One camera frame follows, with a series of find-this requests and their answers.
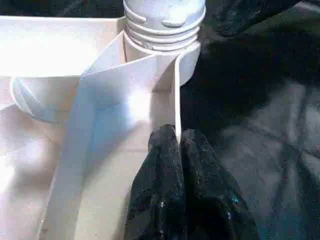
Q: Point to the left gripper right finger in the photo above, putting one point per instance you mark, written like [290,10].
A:
[212,200]

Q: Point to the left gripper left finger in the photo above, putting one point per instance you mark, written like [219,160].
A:
[160,190]

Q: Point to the white plastic table top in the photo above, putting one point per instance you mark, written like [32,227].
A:
[75,137]

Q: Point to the white plastic table leg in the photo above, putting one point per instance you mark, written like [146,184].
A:
[165,20]

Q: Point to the black shiny mat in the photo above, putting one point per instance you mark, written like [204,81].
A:
[262,112]

